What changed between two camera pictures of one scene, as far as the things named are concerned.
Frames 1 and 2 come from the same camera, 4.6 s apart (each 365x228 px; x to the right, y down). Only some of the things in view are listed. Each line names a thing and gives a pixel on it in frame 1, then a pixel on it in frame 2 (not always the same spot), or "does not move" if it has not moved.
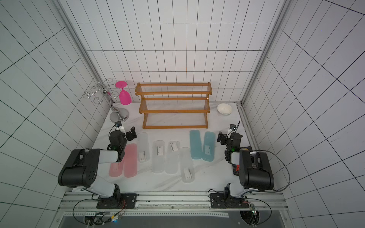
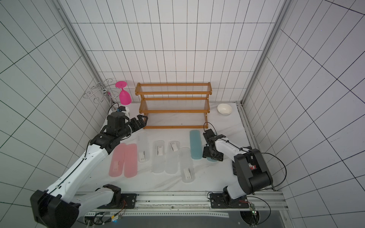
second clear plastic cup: x=158 y=156 does not move
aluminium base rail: x=191 y=204 does not move
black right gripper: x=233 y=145 to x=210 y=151
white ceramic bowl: x=225 y=109 does not move
